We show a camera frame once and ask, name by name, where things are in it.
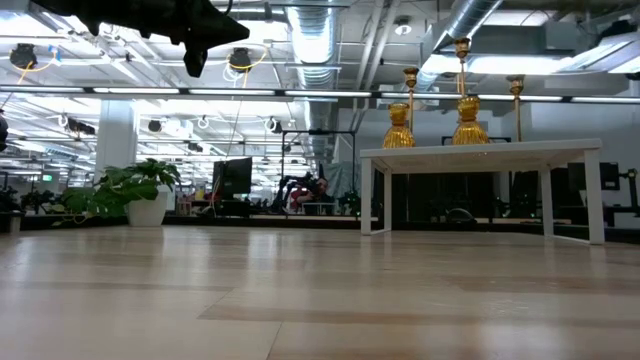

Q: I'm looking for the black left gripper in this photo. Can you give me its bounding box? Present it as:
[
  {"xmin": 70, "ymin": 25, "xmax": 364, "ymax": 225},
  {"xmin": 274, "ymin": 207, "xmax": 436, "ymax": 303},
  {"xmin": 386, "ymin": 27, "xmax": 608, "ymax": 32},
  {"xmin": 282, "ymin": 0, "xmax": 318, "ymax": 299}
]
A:
[{"xmin": 29, "ymin": 0, "xmax": 250, "ymax": 77}]

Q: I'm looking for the medium gold candlestick holder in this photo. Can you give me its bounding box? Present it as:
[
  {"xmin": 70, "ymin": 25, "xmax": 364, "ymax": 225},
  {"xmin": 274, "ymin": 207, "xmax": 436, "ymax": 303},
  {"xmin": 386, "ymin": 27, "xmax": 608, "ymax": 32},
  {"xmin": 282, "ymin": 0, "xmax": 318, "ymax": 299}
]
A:
[{"xmin": 402, "ymin": 67, "xmax": 420, "ymax": 135}]

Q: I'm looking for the squat gold ribbed candle holder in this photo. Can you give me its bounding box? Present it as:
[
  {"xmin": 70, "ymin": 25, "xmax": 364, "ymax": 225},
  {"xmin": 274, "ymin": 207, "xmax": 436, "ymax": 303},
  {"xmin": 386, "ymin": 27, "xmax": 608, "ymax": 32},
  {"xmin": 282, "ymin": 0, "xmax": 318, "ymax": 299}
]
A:
[
  {"xmin": 451, "ymin": 95, "xmax": 490, "ymax": 146},
  {"xmin": 382, "ymin": 102, "xmax": 417, "ymax": 150}
]

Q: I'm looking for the tallest gold candlestick holder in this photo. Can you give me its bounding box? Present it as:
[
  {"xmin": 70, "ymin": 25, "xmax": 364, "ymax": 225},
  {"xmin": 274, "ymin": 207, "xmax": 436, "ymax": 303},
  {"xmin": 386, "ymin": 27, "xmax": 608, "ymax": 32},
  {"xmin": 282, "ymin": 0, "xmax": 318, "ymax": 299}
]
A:
[{"xmin": 453, "ymin": 37, "xmax": 472, "ymax": 99}]

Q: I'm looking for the shortest slim gold candlestick holder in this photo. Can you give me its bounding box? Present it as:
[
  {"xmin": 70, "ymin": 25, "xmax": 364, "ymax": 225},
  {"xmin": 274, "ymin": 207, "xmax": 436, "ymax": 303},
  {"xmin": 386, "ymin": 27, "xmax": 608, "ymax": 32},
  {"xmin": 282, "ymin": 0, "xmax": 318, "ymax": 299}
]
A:
[{"xmin": 507, "ymin": 74, "xmax": 526, "ymax": 143}]

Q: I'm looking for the LED light bar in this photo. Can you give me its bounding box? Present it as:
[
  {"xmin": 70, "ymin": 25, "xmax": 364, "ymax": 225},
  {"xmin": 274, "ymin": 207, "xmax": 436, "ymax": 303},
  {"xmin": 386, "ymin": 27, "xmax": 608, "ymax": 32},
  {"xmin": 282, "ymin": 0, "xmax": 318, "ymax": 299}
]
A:
[{"xmin": 0, "ymin": 84, "xmax": 640, "ymax": 105}]

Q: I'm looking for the black monitor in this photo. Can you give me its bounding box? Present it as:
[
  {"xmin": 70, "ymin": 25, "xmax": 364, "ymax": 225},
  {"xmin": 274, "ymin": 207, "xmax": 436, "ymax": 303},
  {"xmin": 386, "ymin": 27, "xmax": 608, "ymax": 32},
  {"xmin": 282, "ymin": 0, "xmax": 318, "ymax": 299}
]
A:
[
  {"xmin": 567, "ymin": 162, "xmax": 621, "ymax": 192},
  {"xmin": 212, "ymin": 156, "xmax": 254, "ymax": 202}
]

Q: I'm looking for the white pillar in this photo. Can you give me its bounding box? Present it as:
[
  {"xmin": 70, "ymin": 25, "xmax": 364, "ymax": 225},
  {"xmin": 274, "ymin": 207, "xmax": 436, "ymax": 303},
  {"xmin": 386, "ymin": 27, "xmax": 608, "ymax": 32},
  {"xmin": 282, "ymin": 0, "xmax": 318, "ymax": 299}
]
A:
[{"xmin": 94, "ymin": 99, "xmax": 139, "ymax": 182}]

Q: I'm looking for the green leafy plant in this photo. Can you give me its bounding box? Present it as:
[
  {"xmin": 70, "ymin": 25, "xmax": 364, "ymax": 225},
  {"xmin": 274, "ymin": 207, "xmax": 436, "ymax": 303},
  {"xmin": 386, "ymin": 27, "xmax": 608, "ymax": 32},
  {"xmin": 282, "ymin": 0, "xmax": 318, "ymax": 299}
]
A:
[{"xmin": 52, "ymin": 158, "xmax": 182, "ymax": 226}]

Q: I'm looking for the white plant pot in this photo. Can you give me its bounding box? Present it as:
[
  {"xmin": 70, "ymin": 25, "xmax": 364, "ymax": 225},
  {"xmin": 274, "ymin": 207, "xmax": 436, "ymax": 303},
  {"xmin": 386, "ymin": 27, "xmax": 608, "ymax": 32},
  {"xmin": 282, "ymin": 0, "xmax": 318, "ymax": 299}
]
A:
[{"xmin": 124, "ymin": 183, "xmax": 171, "ymax": 228}]

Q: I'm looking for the person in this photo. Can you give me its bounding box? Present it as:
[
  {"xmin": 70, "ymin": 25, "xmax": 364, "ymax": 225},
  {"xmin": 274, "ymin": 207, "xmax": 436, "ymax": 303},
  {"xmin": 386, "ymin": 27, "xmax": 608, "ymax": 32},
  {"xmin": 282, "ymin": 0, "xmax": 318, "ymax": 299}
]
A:
[{"xmin": 289, "ymin": 177, "xmax": 332, "ymax": 215}]

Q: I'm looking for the small green plant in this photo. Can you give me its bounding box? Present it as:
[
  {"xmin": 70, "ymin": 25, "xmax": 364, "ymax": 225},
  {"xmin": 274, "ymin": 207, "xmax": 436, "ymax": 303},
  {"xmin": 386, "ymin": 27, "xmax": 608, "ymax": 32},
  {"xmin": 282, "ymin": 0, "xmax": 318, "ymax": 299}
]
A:
[{"xmin": 0, "ymin": 185, "xmax": 59, "ymax": 217}]

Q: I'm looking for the grey plant pot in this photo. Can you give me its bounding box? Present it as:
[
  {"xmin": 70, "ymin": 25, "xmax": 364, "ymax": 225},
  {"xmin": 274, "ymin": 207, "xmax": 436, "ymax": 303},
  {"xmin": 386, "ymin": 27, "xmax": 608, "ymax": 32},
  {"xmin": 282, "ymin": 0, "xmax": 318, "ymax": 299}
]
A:
[{"xmin": 0, "ymin": 209, "xmax": 25, "ymax": 234}]

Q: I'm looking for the white perforated riser stand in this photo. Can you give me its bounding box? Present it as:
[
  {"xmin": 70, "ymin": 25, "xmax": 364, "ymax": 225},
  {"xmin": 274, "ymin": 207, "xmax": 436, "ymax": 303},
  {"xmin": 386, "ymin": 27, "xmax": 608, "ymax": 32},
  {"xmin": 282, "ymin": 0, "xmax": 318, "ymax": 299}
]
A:
[{"xmin": 359, "ymin": 138, "xmax": 605, "ymax": 246}]

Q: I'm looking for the black ceiling cable reel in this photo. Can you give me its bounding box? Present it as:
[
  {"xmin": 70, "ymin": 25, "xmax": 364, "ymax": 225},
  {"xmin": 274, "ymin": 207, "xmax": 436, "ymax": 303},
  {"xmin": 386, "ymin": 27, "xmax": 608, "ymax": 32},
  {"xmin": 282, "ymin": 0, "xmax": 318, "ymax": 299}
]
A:
[
  {"xmin": 8, "ymin": 43, "xmax": 40, "ymax": 70},
  {"xmin": 228, "ymin": 47, "xmax": 254, "ymax": 74}
]

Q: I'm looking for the silver ventilation duct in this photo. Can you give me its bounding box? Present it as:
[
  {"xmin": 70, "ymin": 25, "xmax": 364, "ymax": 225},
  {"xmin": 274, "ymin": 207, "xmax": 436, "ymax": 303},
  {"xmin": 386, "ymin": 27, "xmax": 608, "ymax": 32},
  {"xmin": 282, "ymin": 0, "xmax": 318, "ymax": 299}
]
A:
[
  {"xmin": 414, "ymin": 0, "xmax": 504, "ymax": 94},
  {"xmin": 284, "ymin": 0, "xmax": 347, "ymax": 166}
]

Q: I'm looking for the black metal frame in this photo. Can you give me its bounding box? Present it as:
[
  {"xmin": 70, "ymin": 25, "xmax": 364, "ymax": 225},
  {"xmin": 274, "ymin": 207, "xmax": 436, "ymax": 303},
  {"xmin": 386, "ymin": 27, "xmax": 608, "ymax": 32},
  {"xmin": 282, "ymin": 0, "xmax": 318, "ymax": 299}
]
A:
[{"xmin": 279, "ymin": 128, "xmax": 357, "ymax": 216}]

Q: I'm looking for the black table edge rail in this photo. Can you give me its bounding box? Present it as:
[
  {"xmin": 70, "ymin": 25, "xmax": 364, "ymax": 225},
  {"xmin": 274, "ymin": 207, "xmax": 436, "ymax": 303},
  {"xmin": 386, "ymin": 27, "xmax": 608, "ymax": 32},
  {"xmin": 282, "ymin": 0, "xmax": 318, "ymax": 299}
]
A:
[{"xmin": 0, "ymin": 213, "xmax": 640, "ymax": 245}]

